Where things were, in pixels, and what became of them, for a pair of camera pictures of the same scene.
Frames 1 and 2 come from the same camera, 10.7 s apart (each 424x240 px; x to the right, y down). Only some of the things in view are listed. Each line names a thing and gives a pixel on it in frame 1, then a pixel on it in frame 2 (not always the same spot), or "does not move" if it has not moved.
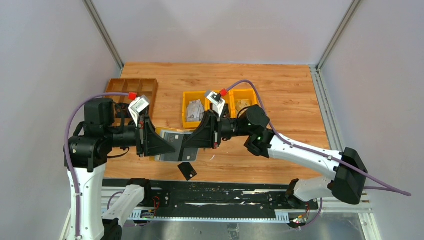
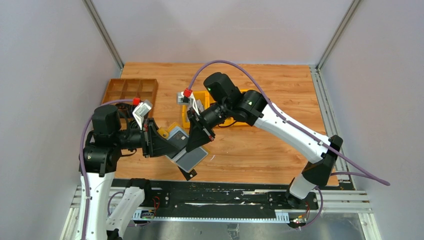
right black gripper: x=214 y=129 to x=201 y=124
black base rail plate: x=218 y=199 does not move
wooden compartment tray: x=123 y=90 does not move
